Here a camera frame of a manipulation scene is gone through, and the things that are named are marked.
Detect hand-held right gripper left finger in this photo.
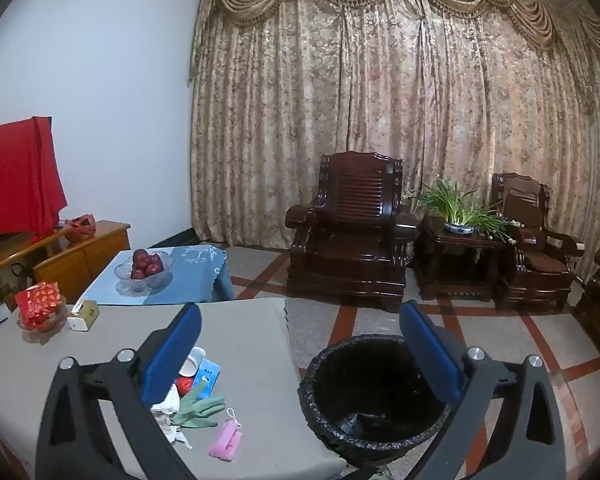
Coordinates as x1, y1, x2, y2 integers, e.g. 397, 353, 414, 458
36, 302, 203, 480

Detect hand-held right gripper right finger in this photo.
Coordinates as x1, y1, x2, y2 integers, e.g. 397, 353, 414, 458
399, 300, 567, 480

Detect blue paper cup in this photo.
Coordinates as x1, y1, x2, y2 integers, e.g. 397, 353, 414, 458
179, 346, 207, 378

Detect blue and white drink bottle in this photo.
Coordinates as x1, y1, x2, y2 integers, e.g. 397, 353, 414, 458
192, 358, 221, 401

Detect white tissue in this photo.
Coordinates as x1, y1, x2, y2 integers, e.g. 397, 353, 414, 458
151, 385, 193, 448

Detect green rubber glove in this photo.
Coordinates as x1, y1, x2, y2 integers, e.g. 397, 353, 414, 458
172, 385, 226, 429

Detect pink face mask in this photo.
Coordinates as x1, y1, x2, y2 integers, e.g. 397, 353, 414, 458
209, 407, 243, 458

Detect round bin with black liner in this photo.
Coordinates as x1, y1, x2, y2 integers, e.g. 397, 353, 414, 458
299, 335, 453, 466

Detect glass fruit bowl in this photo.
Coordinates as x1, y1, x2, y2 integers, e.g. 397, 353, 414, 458
114, 249, 175, 297

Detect blue tablecloth table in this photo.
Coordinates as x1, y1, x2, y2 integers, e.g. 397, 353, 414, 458
80, 245, 236, 307

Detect dark wooden side table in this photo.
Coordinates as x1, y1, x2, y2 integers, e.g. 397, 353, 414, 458
415, 215, 511, 303

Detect white and gold tissue box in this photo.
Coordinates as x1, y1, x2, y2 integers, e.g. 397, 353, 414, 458
69, 300, 101, 333

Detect dark wooden slatted armchair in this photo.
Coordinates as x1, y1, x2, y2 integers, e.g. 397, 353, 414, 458
285, 151, 418, 311

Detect wooden television cabinet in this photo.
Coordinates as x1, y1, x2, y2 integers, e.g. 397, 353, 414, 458
0, 220, 132, 341

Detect dark wooden cushioned armchair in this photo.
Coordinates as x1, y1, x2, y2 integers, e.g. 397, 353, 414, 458
490, 172, 586, 313

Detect green potted plant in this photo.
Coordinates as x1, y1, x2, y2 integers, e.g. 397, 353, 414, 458
405, 177, 518, 243

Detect red patterned snack packets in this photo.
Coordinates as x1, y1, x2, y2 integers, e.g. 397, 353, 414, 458
14, 281, 62, 331

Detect red plastic bag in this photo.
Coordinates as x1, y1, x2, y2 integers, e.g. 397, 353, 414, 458
62, 214, 98, 243

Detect small white box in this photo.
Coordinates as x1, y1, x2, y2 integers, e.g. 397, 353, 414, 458
0, 305, 21, 333

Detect red cloth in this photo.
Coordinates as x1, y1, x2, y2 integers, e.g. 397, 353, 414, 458
0, 116, 68, 243

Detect beige patterned curtain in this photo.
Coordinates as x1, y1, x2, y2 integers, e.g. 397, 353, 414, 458
187, 0, 600, 281

